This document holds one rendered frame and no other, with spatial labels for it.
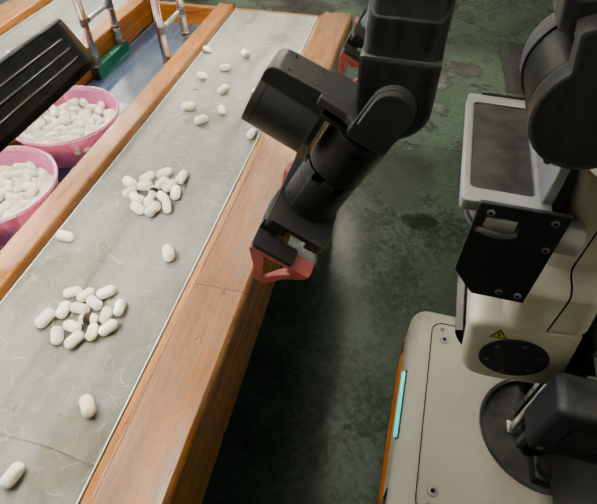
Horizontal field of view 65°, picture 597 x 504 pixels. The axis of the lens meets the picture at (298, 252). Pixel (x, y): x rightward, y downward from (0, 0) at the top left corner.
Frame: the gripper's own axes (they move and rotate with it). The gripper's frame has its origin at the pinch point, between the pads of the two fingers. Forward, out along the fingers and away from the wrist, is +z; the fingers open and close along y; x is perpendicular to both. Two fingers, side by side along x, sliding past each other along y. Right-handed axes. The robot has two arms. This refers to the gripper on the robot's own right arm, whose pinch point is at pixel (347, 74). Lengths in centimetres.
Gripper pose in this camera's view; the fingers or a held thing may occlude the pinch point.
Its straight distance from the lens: 89.5
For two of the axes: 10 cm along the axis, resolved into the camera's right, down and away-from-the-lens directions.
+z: -4.4, 5.1, 7.4
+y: -2.7, 7.1, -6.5
